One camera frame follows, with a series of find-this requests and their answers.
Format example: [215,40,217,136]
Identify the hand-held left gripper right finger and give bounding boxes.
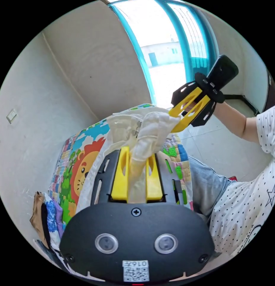
[146,153,162,200]

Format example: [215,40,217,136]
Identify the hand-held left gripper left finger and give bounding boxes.
[110,146,131,200]

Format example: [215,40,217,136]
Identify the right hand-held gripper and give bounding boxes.
[168,72,225,133]

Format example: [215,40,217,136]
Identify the white jeans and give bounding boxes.
[80,107,182,204]

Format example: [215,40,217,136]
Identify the person's right forearm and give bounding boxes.
[220,103,261,144]

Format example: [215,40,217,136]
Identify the person's right hand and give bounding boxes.
[208,101,228,122]

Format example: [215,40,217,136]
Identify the teal-framed window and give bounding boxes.
[107,0,219,110]

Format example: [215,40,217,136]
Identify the pile of clothes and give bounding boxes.
[29,190,68,247]

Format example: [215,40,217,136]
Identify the person's body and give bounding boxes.
[186,103,275,261]

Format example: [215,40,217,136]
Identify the white wall switch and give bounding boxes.
[6,108,18,124]

